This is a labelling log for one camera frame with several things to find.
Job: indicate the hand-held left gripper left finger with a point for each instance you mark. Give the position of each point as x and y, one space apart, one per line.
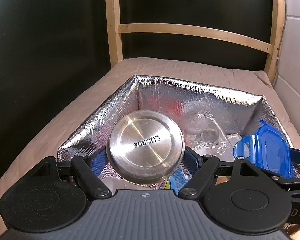
98 158

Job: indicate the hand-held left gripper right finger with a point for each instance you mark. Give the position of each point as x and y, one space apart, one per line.
190 160

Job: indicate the clear plastic bag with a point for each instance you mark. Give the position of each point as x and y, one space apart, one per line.
205 132

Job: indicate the blue plastic container lid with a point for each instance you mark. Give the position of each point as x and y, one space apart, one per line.
270 147

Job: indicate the round stainless steel dish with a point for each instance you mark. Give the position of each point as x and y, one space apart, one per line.
146 145

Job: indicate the silver blue insulated storage bin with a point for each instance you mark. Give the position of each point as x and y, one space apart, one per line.
165 97

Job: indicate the blue yellow printed packet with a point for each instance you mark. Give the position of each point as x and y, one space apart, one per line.
176 181

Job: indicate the grey white panelled cabinet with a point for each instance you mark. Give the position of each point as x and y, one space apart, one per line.
295 55

